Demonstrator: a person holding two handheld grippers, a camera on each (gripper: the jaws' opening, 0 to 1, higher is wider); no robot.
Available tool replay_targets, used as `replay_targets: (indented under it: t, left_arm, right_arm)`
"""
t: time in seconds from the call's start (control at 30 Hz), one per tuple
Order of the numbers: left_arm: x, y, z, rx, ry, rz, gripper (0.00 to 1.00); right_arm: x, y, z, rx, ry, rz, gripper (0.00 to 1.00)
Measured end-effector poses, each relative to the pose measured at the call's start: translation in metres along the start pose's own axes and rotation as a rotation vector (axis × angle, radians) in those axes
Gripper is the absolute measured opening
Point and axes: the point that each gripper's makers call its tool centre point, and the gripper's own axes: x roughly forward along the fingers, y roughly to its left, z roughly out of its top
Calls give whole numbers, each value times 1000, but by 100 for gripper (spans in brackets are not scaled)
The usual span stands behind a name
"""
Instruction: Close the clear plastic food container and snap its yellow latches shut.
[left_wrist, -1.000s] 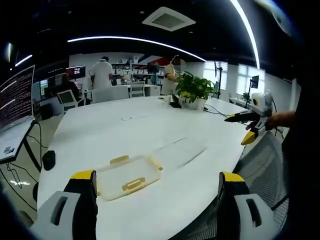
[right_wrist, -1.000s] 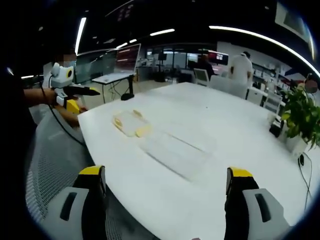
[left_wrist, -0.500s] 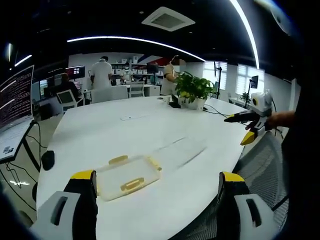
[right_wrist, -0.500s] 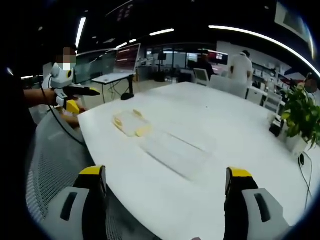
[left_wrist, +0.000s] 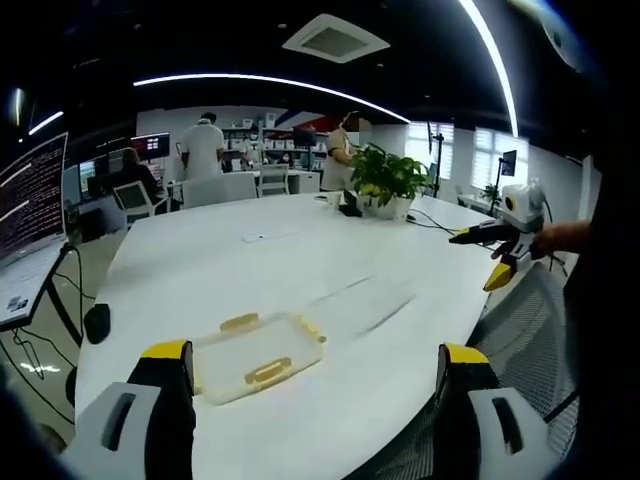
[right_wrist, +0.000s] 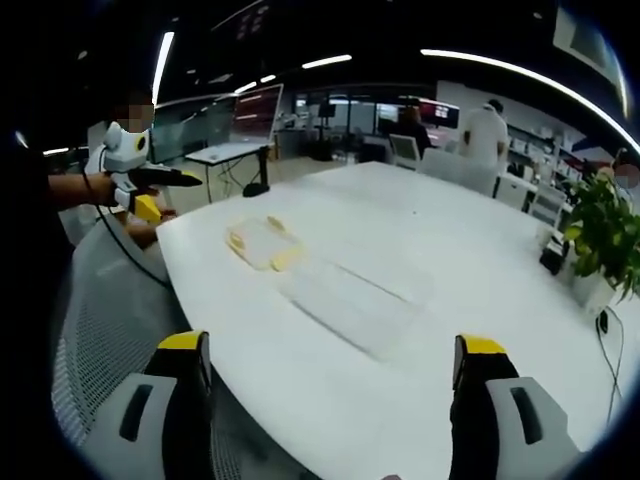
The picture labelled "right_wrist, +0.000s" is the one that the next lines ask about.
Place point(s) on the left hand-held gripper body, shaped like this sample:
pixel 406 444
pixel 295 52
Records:
pixel 117 152

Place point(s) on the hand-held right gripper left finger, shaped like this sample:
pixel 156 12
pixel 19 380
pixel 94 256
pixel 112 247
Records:
pixel 150 415

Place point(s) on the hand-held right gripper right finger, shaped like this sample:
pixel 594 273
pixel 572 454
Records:
pixel 515 420

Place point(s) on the person's left hand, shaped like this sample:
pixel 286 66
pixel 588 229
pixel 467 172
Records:
pixel 104 189

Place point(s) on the small white side table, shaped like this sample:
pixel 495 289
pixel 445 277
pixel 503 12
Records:
pixel 227 155

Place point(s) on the black stand with base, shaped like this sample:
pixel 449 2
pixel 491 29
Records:
pixel 257 175

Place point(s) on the long ceiling light strip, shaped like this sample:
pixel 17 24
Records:
pixel 163 65

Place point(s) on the grey mesh office chair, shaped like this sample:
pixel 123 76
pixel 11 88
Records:
pixel 115 310

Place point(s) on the large display screen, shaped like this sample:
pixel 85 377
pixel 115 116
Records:
pixel 255 116

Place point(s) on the small black device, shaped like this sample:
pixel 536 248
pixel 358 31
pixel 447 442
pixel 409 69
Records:
pixel 554 257

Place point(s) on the clear plastic sheet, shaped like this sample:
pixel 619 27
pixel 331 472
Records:
pixel 355 305

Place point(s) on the short ceiling light strip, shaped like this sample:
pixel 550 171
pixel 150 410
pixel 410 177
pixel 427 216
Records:
pixel 326 61

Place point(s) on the green potted plant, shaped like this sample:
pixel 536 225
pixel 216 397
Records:
pixel 607 235

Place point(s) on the white office chair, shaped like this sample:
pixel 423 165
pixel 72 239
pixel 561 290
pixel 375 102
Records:
pixel 549 205
pixel 405 151

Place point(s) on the curved ceiling light strip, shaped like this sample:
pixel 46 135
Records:
pixel 530 75

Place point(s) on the red wall screen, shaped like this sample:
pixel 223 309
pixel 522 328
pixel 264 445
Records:
pixel 442 114

